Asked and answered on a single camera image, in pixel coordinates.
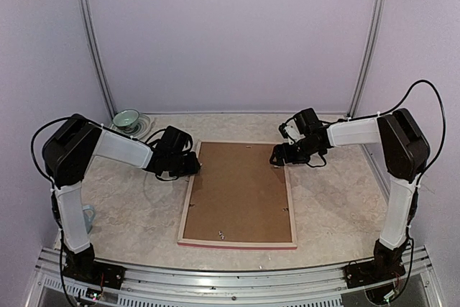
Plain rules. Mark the brown backing board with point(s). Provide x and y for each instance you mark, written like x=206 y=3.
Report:
x=239 y=192

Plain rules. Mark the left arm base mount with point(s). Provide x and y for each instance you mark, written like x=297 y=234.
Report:
x=85 y=268

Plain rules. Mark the aluminium front rail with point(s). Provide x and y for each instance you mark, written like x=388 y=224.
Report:
x=160 y=286

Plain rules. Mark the pink wooden picture frame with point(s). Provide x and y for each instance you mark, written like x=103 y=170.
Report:
x=237 y=242

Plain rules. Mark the white and blue mug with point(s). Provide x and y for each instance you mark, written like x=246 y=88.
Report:
x=89 y=214

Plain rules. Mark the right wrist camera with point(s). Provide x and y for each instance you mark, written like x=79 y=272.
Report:
x=289 y=133

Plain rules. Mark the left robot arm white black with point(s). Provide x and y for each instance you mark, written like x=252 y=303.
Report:
x=71 y=149

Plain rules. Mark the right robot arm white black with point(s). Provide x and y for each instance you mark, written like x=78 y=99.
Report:
x=404 y=146

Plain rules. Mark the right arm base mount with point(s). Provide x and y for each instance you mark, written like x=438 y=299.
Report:
x=386 y=264

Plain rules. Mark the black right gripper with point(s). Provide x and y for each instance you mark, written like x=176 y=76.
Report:
x=278 y=149

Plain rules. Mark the left aluminium corner post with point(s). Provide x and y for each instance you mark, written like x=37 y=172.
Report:
x=89 y=29

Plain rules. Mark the green ceramic bowl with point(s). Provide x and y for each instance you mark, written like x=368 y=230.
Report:
x=126 y=120

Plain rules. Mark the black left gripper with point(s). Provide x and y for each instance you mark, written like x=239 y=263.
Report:
x=193 y=167

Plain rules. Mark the right aluminium corner post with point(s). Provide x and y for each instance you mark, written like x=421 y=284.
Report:
x=371 y=41

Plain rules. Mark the aluminium corner post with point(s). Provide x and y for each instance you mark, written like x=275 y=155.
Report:
x=89 y=29
x=371 y=41

